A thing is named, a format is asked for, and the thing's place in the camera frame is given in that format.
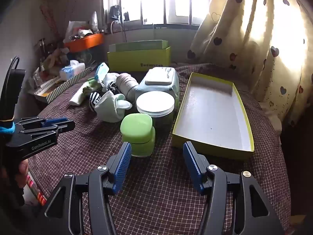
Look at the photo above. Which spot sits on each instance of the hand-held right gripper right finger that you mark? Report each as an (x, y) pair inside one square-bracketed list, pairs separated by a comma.
[(193, 166)]

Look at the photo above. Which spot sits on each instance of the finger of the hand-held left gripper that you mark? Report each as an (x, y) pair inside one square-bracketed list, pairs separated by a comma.
[(56, 121), (49, 130)]

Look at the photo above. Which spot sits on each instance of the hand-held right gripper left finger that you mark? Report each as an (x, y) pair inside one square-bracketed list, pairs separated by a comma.
[(122, 166)]

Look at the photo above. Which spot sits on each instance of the black white striped sock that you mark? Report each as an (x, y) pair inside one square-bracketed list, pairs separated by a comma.
[(94, 100)]

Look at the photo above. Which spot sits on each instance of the light green cloth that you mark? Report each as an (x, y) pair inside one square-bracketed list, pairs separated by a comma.
[(91, 83)]

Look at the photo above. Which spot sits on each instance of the shallow lime cardboard tray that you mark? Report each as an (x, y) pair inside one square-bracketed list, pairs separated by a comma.
[(210, 112)]

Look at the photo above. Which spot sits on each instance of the blue face mask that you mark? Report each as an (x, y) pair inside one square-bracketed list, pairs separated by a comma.
[(101, 71)]

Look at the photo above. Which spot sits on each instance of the beige ribbed sock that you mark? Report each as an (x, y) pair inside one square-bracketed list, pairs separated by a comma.
[(127, 85)]

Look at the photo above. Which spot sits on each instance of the person's left hand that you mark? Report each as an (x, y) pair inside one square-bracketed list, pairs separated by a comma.
[(23, 172)]

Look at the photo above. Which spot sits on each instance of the white folded cloth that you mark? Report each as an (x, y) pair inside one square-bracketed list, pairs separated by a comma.
[(78, 96)]

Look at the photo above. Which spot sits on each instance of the green white striped box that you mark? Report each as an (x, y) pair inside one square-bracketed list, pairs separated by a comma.
[(63, 85)]

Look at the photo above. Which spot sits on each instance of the green square plastic container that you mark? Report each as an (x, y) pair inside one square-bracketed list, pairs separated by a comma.
[(137, 127)]

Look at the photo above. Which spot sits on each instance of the maroon checked blanket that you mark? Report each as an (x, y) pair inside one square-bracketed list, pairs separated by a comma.
[(146, 200)]

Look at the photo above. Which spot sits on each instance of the white blue tissue pack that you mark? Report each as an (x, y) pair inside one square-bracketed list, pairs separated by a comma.
[(72, 69)]

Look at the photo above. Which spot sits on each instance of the colourful printed bedsheet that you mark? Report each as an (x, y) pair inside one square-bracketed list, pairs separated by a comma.
[(36, 188)]

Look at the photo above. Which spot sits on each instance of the round clear lidded container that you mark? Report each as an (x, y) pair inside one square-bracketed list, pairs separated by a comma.
[(154, 102)]

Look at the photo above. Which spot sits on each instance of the wet wipes pack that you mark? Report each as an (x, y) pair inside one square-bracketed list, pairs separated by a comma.
[(168, 88)]

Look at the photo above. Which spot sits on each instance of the orange plastic tray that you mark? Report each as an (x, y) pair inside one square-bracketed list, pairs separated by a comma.
[(83, 42)]

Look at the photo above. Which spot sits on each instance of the white plastic bag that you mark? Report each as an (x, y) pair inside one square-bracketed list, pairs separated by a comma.
[(74, 28)]

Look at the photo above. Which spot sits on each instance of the lime cardboard box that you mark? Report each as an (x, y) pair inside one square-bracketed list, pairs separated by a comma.
[(137, 61)]

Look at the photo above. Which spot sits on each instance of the pale green cardboard insert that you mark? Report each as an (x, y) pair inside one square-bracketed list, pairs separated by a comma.
[(139, 45)]

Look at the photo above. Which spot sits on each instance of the black device on windowsill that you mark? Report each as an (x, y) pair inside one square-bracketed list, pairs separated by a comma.
[(115, 12)]

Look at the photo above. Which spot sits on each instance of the cream heart print curtain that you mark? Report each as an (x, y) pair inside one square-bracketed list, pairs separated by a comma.
[(256, 41)]

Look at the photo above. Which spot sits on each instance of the window frame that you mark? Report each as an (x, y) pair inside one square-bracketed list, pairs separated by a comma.
[(166, 5)]

